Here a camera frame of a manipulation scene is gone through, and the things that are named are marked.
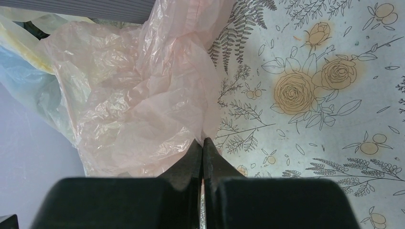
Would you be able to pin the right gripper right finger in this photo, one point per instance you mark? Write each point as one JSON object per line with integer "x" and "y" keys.
{"x": 233, "y": 201}

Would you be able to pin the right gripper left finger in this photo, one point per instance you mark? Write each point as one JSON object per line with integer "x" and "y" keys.
{"x": 169, "y": 201}

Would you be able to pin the clear yellowish plastic bag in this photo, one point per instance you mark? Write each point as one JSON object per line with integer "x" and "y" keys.
{"x": 26, "y": 72}

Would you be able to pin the floral patterned table mat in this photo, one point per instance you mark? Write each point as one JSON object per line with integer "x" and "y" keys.
{"x": 315, "y": 89}

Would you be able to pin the grey mesh trash bin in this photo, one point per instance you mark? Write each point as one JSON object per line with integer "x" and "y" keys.
{"x": 134, "y": 11}

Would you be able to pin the pink plastic trash bag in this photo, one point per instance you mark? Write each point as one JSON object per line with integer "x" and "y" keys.
{"x": 136, "y": 98}

